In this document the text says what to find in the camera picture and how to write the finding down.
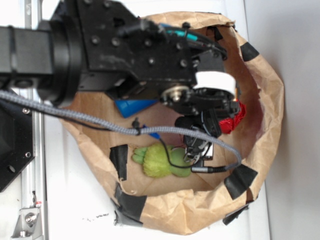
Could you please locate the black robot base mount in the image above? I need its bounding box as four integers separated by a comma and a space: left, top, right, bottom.
0, 100, 35, 192

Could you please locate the blue plastic bottle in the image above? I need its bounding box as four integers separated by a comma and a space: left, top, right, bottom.
114, 99, 158, 118

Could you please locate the black cable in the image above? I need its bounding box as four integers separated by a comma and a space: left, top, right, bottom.
131, 117, 201, 168

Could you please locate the green plush toy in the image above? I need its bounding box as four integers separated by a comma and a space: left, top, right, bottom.
131, 143, 191, 178

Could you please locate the aluminium rail frame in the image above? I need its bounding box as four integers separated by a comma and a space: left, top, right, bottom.
9, 0, 49, 240

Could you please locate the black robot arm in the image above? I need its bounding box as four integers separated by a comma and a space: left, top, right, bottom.
0, 0, 240, 118

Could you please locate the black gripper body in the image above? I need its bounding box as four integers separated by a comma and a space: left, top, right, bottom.
76, 0, 240, 118

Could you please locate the brown paper bag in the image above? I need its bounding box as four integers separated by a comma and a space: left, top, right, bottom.
62, 11, 284, 235

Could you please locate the red paper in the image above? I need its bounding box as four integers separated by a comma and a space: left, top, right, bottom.
219, 101, 247, 134

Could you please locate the grey braided cable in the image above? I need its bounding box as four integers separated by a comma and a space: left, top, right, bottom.
0, 90, 243, 174

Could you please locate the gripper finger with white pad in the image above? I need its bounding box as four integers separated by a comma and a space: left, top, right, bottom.
195, 71, 236, 97

